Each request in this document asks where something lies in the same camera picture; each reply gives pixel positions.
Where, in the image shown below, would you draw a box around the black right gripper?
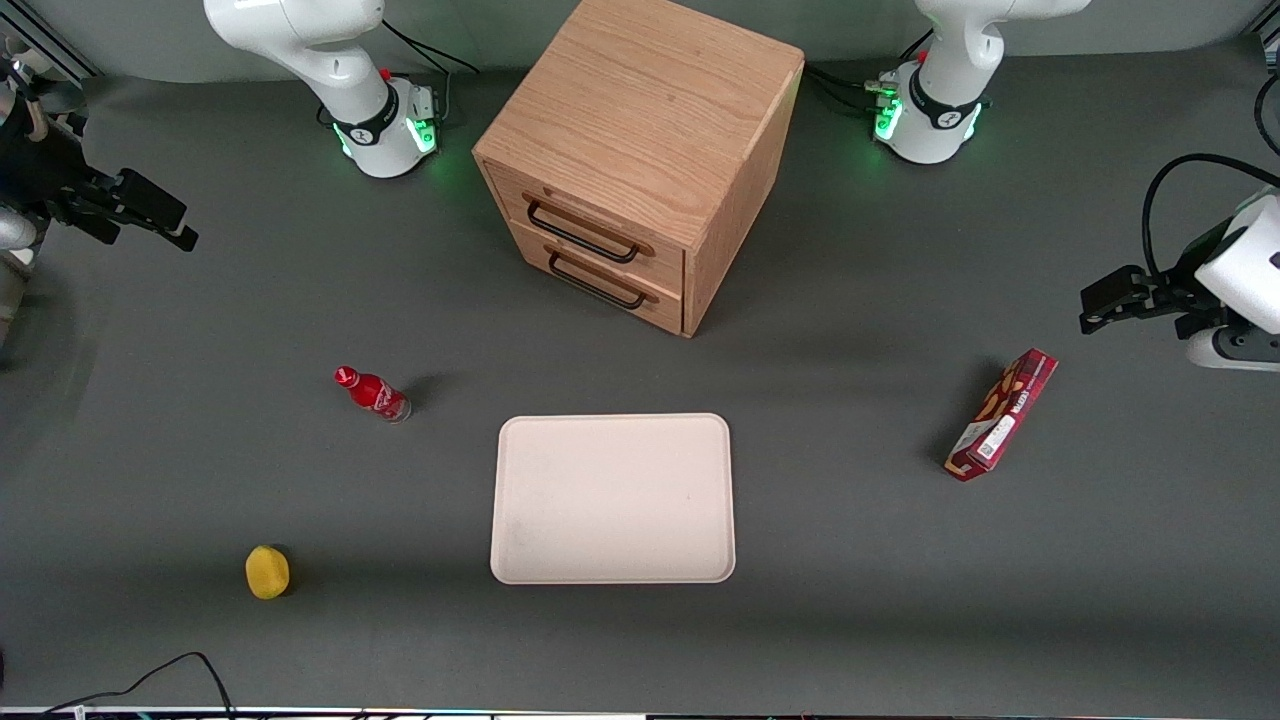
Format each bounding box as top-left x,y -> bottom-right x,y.
0,100 -> 200,252

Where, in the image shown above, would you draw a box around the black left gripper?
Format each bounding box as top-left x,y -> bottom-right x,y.
1079,222 -> 1241,343

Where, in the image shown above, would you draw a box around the black metal drawer handle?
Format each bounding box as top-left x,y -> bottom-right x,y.
547,251 -> 649,311
526,199 -> 642,266

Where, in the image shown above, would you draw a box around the wooden drawer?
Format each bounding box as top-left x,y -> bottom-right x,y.
484,163 -> 687,294
508,220 -> 686,337

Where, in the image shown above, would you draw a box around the oak wooden drawer cabinet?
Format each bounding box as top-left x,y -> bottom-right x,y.
472,0 -> 806,339

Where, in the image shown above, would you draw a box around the red snack box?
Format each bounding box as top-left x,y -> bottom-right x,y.
944,348 -> 1059,483

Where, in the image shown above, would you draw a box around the red soda bottle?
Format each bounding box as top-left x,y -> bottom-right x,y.
334,366 -> 412,424

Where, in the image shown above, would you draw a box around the yellow sponge ball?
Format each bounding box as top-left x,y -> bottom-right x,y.
245,545 -> 291,600

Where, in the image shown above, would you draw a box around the beige plastic tray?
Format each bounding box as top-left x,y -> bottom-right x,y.
490,413 -> 737,585

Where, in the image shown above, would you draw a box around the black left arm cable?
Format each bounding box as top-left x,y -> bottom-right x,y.
1143,153 -> 1280,283

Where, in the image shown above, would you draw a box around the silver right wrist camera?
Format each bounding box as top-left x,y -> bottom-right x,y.
0,205 -> 47,271

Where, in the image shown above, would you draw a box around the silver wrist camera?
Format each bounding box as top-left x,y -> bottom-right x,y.
0,205 -> 47,271
1186,324 -> 1280,373

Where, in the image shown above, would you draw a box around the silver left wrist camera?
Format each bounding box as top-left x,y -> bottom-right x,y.
1186,324 -> 1280,373

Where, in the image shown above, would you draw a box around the aluminium frame profile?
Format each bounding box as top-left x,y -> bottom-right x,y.
1240,22 -> 1280,71
0,18 -> 101,83

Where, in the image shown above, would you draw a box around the black hanging cable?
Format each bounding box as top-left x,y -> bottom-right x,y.
1254,73 -> 1280,158

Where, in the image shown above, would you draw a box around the black left base cables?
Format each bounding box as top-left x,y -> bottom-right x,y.
803,28 -> 936,113

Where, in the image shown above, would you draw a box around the thin black table cable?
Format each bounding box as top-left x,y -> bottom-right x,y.
40,652 -> 237,720

